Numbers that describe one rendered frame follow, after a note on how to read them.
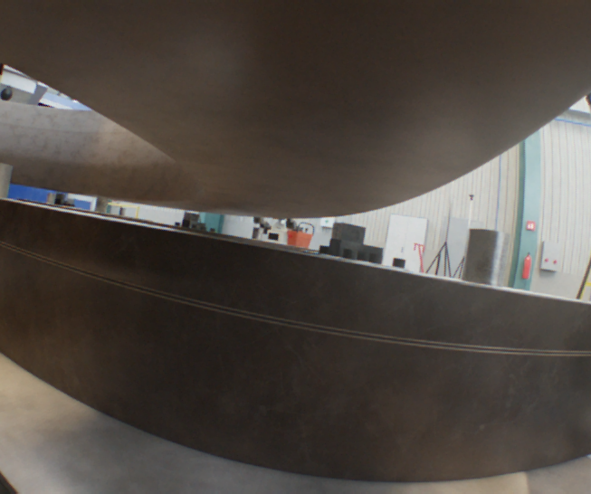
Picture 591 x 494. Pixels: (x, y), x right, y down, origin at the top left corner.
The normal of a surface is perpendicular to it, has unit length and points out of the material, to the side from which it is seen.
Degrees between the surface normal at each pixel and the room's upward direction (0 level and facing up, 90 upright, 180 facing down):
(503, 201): 90
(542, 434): 90
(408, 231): 90
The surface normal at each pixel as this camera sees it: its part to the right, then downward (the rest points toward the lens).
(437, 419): -0.07, 0.00
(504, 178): -0.50, -0.08
